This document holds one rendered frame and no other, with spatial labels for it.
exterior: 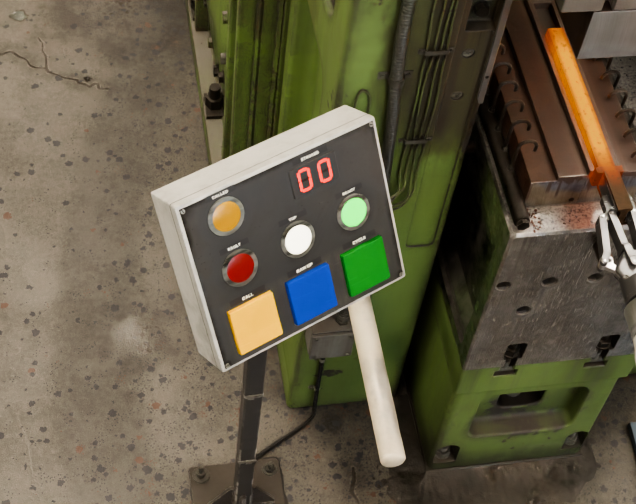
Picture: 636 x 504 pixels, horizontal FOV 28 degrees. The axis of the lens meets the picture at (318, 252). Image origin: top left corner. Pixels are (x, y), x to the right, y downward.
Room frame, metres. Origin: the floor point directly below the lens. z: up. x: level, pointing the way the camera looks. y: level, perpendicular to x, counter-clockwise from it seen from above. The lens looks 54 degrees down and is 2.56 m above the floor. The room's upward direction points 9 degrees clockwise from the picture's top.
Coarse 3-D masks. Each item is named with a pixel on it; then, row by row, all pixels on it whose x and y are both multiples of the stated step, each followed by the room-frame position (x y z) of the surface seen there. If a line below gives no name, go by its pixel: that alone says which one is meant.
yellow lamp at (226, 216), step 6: (222, 204) 1.07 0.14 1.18; (228, 204) 1.07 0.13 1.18; (234, 204) 1.07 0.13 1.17; (216, 210) 1.06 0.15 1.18; (222, 210) 1.06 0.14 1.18; (228, 210) 1.06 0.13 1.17; (234, 210) 1.07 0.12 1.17; (216, 216) 1.05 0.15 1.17; (222, 216) 1.05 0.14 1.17; (228, 216) 1.06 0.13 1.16; (234, 216) 1.06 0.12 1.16; (216, 222) 1.05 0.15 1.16; (222, 222) 1.05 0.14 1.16; (228, 222) 1.05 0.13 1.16; (234, 222) 1.06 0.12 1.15; (216, 228) 1.04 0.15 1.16; (222, 228) 1.05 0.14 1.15; (228, 228) 1.05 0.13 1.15
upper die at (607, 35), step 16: (560, 16) 1.45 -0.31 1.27; (576, 16) 1.41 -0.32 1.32; (592, 16) 1.37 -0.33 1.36; (608, 16) 1.37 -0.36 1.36; (624, 16) 1.38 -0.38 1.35; (576, 32) 1.39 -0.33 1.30; (592, 32) 1.37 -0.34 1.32; (608, 32) 1.38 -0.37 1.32; (624, 32) 1.38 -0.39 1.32; (576, 48) 1.38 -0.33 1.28; (592, 48) 1.37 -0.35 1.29; (608, 48) 1.38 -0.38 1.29; (624, 48) 1.39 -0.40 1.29
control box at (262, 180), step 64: (320, 128) 1.23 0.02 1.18; (192, 192) 1.07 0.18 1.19; (256, 192) 1.10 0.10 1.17; (320, 192) 1.15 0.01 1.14; (384, 192) 1.20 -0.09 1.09; (192, 256) 1.00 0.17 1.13; (256, 256) 1.05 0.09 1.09; (320, 256) 1.10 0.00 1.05; (192, 320) 0.99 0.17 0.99; (320, 320) 1.04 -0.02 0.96
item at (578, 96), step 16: (560, 32) 1.70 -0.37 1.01; (560, 48) 1.66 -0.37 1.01; (560, 64) 1.62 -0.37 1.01; (576, 64) 1.63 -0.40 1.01; (576, 80) 1.59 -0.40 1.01; (576, 96) 1.55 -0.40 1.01; (576, 112) 1.52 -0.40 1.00; (592, 112) 1.52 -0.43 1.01; (592, 128) 1.48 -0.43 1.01; (592, 144) 1.45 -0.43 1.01; (592, 160) 1.42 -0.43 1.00; (608, 160) 1.42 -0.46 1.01; (592, 176) 1.39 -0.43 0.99; (608, 176) 1.37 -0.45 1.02; (624, 192) 1.34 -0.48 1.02; (624, 208) 1.31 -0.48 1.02; (624, 224) 1.31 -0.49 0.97
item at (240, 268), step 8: (240, 256) 1.04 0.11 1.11; (248, 256) 1.04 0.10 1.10; (232, 264) 1.02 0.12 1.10; (240, 264) 1.03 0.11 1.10; (248, 264) 1.03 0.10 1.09; (232, 272) 1.02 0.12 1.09; (240, 272) 1.02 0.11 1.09; (248, 272) 1.03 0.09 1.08; (232, 280) 1.01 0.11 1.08; (240, 280) 1.02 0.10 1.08
